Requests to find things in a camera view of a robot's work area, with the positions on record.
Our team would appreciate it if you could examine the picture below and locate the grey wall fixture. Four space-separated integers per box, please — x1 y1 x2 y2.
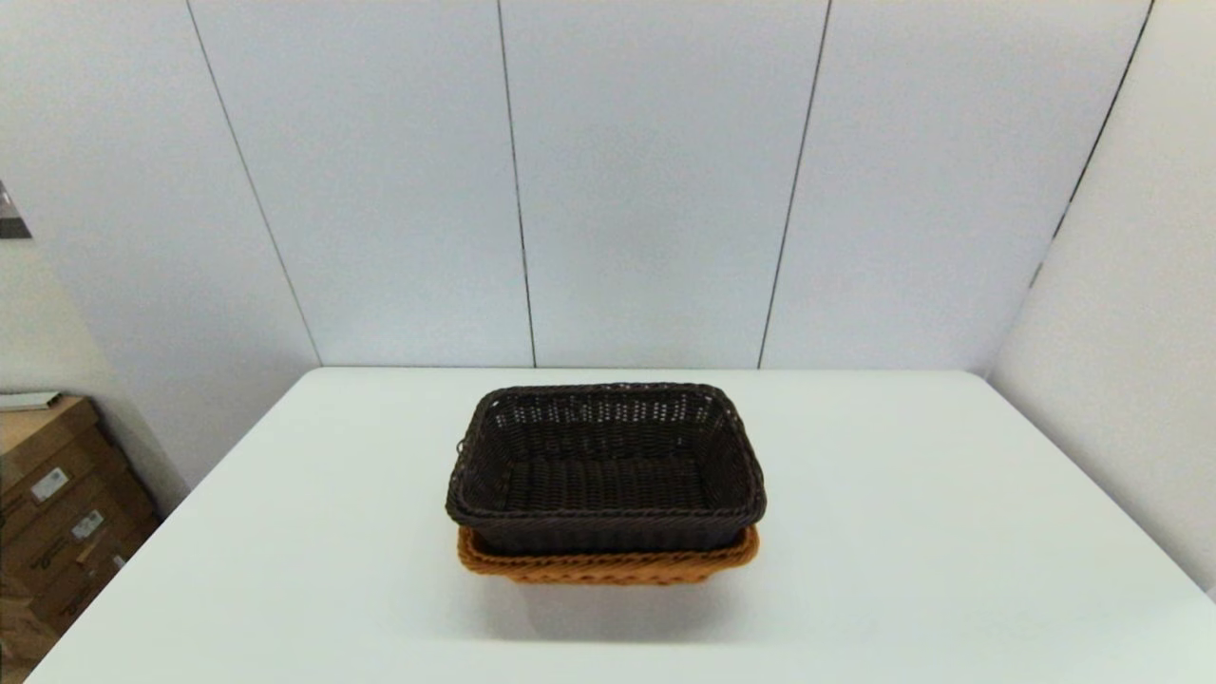
0 180 32 239

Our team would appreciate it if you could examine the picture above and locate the dark brown wicker basket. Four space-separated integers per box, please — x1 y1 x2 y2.
445 382 768 557

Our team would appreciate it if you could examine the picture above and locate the orange wicker basket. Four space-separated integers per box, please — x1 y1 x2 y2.
457 525 760 585

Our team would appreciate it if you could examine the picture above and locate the labelled brown cardboard box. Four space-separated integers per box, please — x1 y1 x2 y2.
0 489 161 595
0 439 134 538

